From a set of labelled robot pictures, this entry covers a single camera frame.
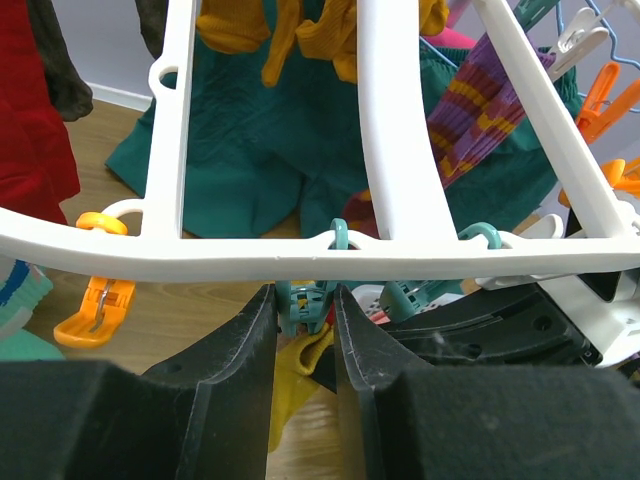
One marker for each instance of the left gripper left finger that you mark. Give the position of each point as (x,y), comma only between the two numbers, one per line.
(203,413)

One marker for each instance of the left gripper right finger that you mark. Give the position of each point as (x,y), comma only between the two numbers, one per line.
(401,418)

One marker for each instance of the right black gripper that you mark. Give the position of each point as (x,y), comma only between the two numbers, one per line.
(516,325)

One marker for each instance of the mustard yellow sock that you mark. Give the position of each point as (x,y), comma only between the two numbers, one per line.
(293,385)

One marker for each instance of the teal clothespin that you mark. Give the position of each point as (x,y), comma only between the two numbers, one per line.
(400,300)
(303,302)

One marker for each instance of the white round clip hanger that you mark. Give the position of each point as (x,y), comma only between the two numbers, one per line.
(579,226)

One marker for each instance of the mustard yellow hanging socks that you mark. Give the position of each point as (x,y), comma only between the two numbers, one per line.
(236,27)

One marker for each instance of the orange clothespin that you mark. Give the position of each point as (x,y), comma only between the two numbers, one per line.
(598,115)
(106,302)

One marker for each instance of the teal white blue sock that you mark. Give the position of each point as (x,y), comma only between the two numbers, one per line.
(23,286)

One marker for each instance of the purple striped hanging sock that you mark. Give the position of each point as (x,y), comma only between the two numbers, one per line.
(491,165)

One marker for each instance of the orange clothespin right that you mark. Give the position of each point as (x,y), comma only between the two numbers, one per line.
(598,115)

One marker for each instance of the green trousers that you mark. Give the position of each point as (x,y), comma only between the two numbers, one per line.
(256,154)

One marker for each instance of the red hanging garment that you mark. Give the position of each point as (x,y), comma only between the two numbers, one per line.
(38,169)

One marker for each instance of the white clothespin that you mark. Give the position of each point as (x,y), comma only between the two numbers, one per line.
(583,35)

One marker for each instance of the pink garment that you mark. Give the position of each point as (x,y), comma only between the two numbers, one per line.
(447,37)

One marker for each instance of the dark brown hanging sock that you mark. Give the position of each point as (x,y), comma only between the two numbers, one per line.
(68,93)

